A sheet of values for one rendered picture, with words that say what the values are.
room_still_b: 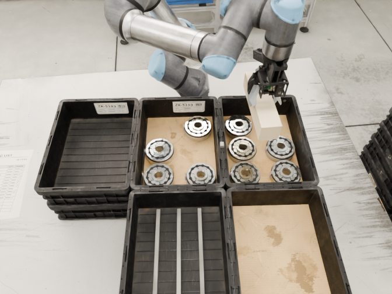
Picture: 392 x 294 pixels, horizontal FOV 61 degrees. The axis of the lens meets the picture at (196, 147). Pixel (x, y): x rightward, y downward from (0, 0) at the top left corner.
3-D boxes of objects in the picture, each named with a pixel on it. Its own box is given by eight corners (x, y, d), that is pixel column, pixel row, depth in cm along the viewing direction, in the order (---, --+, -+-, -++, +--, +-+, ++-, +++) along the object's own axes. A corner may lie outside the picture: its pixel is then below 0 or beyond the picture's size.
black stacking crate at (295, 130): (216, 116, 136) (217, 97, 127) (287, 115, 137) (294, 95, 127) (223, 203, 113) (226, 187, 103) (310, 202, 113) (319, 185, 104)
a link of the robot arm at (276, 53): (261, 30, 84) (292, 28, 84) (258, 45, 87) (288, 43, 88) (268, 49, 79) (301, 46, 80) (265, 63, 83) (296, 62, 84)
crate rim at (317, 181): (217, 100, 128) (217, 95, 126) (293, 98, 129) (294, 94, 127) (225, 191, 105) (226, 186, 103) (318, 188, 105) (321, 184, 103)
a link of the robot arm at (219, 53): (83, 24, 98) (217, 69, 74) (99, -10, 98) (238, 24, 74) (109, 42, 108) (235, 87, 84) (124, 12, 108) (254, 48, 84)
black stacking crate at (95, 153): (70, 119, 135) (60, 100, 126) (142, 118, 136) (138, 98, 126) (46, 208, 112) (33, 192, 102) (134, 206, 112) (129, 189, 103)
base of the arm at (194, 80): (182, 89, 158) (165, 80, 153) (201, 65, 152) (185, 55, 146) (188, 108, 148) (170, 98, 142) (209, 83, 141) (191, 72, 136)
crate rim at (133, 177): (139, 101, 128) (139, 97, 126) (216, 100, 128) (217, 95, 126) (130, 193, 104) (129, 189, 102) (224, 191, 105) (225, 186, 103)
